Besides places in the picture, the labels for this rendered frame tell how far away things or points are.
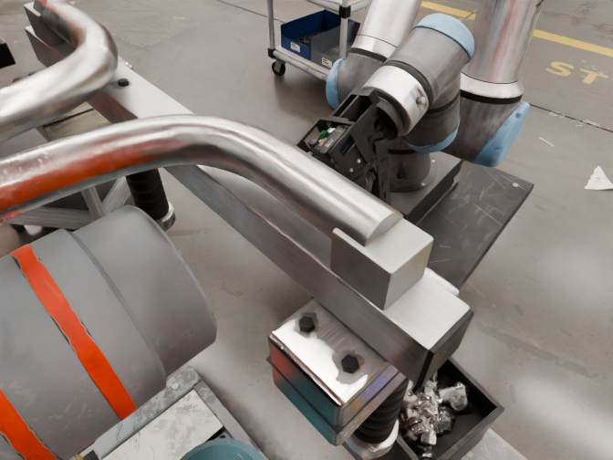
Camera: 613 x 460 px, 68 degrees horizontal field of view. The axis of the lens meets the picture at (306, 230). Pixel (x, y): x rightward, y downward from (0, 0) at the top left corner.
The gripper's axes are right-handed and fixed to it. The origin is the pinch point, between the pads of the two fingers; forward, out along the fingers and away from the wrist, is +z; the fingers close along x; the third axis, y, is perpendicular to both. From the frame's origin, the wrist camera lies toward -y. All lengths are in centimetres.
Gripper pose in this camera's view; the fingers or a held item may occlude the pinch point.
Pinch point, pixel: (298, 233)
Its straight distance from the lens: 60.4
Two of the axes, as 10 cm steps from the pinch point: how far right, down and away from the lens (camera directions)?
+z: -6.2, 7.5, -2.1
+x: 6.0, 2.9, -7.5
